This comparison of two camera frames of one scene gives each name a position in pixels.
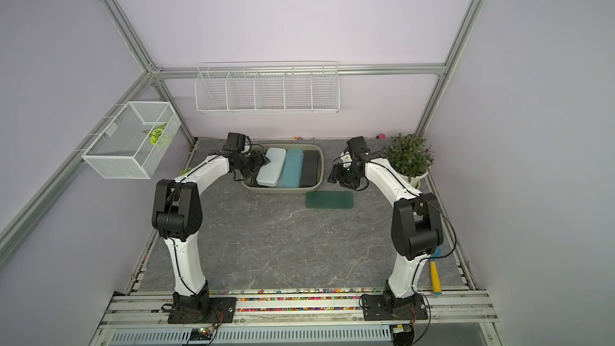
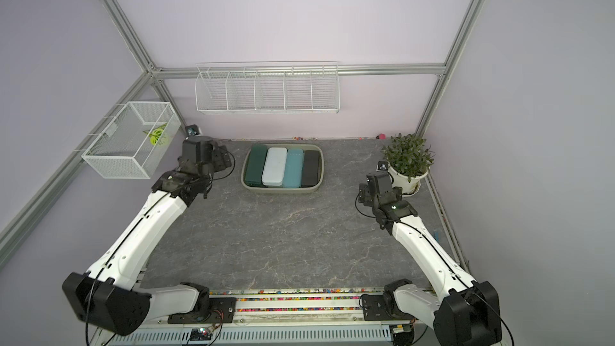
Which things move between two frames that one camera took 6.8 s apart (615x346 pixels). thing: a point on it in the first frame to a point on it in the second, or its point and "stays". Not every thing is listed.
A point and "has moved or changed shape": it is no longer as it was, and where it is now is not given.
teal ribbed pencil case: (293, 168) stays
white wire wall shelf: (306, 87) stays
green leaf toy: (155, 133) stays
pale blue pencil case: (269, 175) stays
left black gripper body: (251, 162) to (210, 175)
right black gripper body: (347, 175) to (367, 200)
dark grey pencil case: (309, 168) stays
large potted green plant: (409, 155) stays
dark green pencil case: (329, 199) has moved or changed shape
